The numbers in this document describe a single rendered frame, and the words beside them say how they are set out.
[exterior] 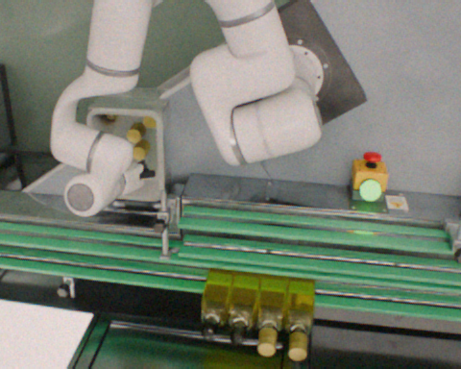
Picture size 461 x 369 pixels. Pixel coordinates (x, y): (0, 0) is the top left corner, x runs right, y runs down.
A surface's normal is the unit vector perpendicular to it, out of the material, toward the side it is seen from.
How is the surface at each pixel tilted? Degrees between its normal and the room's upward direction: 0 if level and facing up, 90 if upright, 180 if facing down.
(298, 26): 1
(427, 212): 90
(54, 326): 90
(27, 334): 90
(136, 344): 90
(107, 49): 4
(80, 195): 15
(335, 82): 1
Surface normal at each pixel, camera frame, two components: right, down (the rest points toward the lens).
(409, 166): -0.22, 0.51
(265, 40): 0.21, 0.49
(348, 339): -0.03, -0.85
